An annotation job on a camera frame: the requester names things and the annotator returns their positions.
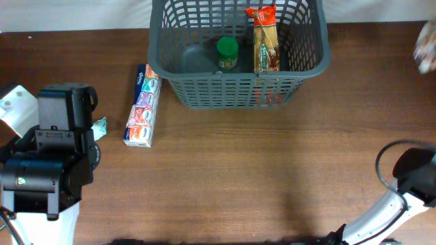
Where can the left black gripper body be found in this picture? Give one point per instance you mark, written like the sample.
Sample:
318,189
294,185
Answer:
94,148

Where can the small teal tissue packet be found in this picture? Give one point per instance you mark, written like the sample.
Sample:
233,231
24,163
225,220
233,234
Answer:
99,128

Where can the Kleenex tissue multipack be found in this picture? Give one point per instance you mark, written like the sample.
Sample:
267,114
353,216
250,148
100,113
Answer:
141,122

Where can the green lid spice jar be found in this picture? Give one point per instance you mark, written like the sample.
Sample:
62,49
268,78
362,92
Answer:
227,51

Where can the spaghetti pack orange ends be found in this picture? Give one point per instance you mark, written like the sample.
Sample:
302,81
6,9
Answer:
266,51

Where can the brown white snack bag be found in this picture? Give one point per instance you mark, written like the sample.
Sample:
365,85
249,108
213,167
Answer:
424,53

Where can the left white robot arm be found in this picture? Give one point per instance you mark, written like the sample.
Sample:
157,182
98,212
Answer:
49,160

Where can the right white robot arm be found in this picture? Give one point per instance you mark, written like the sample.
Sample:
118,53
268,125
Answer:
412,192

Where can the grey plastic lattice basket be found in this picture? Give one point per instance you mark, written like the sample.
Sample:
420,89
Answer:
183,49

